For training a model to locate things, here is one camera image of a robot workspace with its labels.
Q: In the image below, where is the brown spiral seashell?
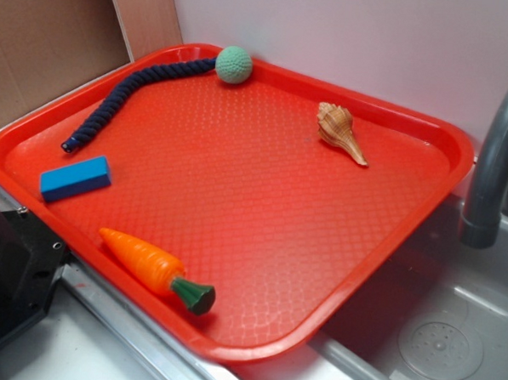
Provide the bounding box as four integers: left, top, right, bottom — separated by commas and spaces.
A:
317, 102, 368, 167

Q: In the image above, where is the red plastic tray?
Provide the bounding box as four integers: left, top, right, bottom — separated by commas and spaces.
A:
0, 44, 474, 364

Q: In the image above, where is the green knitted ball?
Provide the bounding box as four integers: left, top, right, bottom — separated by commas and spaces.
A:
215, 46, 253, 84

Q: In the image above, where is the orange toy carrot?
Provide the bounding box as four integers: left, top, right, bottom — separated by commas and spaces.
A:
100, 227, 216, 315

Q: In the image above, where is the blue rectangular block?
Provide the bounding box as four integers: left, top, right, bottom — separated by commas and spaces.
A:
39, 156, 111, 202

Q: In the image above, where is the grey plastic sink basin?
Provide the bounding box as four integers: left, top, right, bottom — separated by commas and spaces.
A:
234, 203, 508, 380

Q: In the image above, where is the grey toy faucet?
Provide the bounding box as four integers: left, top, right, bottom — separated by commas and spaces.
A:
458, 91, 508, 249

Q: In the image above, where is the brown cardboard panel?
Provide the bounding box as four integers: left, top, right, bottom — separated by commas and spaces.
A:
0, 0, 182, 129

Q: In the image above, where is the navy blue twisted rope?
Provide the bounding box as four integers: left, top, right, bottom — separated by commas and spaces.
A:
60, 48, 220, 162

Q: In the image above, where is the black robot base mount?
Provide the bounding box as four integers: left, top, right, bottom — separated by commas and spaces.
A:
0, 210, 67, 348

